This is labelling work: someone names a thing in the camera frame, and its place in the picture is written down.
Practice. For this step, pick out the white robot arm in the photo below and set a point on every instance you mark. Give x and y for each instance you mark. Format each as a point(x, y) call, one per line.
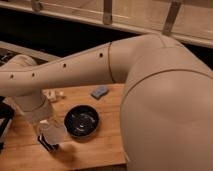
point(167, 104)

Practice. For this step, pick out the black device at left edge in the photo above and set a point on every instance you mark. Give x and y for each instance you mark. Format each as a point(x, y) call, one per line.
point(6, 116)

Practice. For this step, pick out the black bowl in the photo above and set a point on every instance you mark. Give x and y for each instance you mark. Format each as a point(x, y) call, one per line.
point(81, 121)

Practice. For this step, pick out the white toy block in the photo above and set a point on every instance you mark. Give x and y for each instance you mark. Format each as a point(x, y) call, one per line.
point(51, 95)

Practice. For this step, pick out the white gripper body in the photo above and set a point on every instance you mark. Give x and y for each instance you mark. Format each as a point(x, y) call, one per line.
point(52, 130)

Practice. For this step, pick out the metal window railing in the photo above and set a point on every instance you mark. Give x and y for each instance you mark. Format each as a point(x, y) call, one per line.
point(189, 21)

